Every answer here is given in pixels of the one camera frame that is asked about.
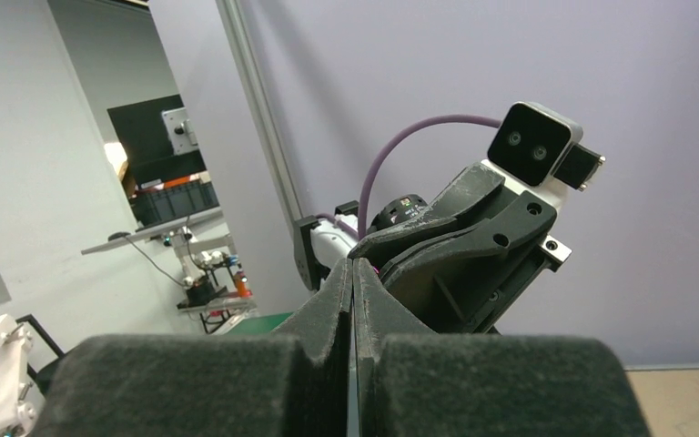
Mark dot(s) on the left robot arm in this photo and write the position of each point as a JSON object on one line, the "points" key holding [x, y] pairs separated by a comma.
{"points": [[321, 241]]}

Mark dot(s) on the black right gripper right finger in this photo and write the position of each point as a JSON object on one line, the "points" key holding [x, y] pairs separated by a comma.
{"points": [[413, 381]]}

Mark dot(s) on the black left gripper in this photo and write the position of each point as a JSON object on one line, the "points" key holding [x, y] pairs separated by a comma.
{"points": [[465, 279]]}

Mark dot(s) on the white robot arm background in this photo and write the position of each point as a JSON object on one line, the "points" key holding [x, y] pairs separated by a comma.
{"points": [[0, 380]]}

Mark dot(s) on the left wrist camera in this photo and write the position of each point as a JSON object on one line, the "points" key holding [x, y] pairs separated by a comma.
{"points": [[539, 150]]}

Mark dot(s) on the grey desk with equipment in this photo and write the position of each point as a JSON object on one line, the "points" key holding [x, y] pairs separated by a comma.
{"points": [[211, 278]]}

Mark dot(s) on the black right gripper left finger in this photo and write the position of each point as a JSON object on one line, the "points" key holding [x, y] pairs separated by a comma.
{"points": [[292, 381]]}

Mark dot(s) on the green plastic bin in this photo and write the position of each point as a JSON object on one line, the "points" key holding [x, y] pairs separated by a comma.
{"points": [[258, 324]]}

